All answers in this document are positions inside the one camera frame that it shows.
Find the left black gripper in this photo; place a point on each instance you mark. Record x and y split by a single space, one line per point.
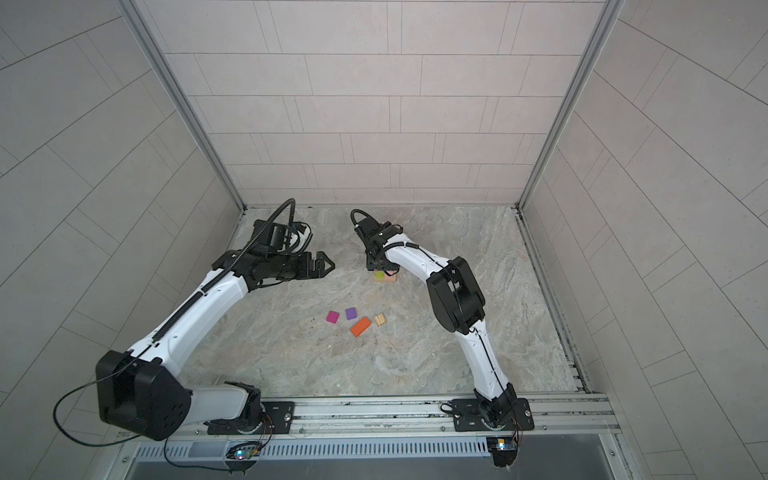
306 266

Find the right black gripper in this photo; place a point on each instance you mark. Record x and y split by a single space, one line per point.
371 262

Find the orange block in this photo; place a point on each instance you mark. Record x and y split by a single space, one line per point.
360 326

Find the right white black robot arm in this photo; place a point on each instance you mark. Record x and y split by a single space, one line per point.
458 305

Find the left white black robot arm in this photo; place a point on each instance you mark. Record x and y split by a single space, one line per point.
139 390

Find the right corrugated black conduit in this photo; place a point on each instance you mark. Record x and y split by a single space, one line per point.
360 215

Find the corrugated black conduit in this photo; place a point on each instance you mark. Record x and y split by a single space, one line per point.
252 246
360 215

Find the left corrugated black conduit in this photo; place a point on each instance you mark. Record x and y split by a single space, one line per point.
252 246

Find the left controller board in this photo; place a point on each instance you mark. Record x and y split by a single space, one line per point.
244 452

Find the controller board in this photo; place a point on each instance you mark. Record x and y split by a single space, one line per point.
244 452
503 450

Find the right controller board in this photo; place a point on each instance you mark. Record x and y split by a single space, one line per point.
503 450

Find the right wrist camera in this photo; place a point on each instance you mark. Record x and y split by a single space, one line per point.
385 231

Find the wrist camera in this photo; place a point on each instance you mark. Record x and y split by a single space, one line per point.
291 239
385 231

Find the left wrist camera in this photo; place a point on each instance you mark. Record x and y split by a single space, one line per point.
291 239

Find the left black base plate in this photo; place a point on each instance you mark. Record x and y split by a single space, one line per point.
279 415

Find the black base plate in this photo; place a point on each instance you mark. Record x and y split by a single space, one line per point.
279 415
466 416

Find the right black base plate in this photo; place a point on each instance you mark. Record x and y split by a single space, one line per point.
466 416

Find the aluminium mounting rail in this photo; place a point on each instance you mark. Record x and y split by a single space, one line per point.
421 416

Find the left aluminium corner post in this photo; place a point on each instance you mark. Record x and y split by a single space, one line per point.
149 46

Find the aluminium corner post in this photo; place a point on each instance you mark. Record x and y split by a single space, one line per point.
149 46
605 22

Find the right aluminium corner post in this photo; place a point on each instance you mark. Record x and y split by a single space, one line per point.
605 22

